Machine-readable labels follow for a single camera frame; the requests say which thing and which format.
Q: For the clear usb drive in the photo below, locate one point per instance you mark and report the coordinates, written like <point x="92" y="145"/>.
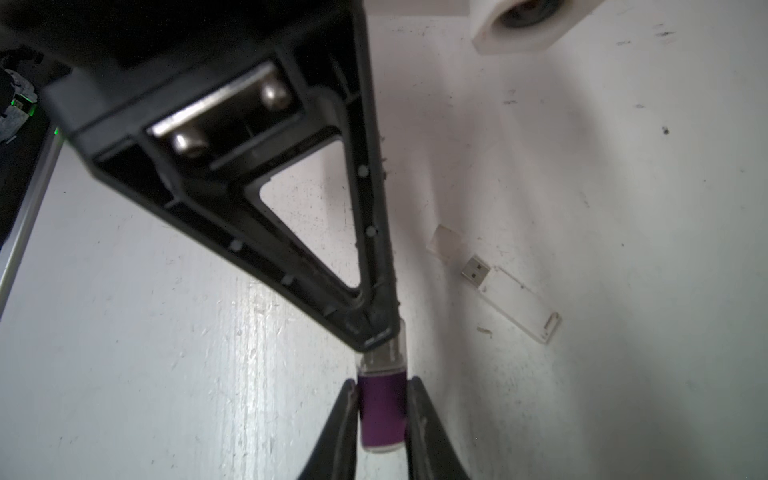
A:
<point x="512" y="299"/>

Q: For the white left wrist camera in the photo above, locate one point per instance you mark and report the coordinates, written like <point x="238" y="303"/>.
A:
<point x="507" y="26"/>

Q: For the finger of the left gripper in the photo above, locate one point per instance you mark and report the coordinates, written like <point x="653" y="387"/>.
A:
<point x="189" y="108"/>

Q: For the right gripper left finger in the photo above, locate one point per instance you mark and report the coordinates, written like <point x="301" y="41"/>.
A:
<point x="334" y="455"/>

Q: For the purple usb drive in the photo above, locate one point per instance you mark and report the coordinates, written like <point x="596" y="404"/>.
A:
<point x="382" y="388"/>

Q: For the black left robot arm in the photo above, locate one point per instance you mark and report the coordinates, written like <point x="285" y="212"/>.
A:
<point x="18" y="120"/>

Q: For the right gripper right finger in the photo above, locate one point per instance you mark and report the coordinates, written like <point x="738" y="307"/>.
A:
<point x="430" y="453"/>

